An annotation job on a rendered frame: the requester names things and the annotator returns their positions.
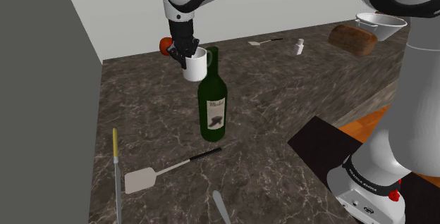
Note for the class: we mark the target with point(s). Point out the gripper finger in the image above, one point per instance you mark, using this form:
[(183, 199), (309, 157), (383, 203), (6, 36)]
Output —
[(178, 56), (193, 51)]

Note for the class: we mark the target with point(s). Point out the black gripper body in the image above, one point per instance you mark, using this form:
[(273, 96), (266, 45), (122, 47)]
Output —
[(182, 32)]

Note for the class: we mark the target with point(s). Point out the white mug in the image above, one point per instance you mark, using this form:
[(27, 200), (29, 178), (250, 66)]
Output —
[(196, 68)]

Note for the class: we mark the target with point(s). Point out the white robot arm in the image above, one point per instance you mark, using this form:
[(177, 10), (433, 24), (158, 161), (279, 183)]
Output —
[(417, 113)]

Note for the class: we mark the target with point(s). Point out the red tomato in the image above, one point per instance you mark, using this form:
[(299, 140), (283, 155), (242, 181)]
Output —
[(164, 46)]

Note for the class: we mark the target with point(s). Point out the green wine bottle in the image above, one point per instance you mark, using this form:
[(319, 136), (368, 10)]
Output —
[(212, 92)]

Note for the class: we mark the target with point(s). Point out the small white bottle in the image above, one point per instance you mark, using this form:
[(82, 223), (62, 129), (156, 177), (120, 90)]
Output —
[(298, 48)]

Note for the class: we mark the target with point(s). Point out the brown bread loaf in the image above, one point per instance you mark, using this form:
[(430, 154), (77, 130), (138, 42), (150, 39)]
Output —
[(352, 41)]

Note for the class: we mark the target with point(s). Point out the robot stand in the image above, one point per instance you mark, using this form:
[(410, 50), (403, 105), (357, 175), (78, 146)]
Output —
[(319, 147)]

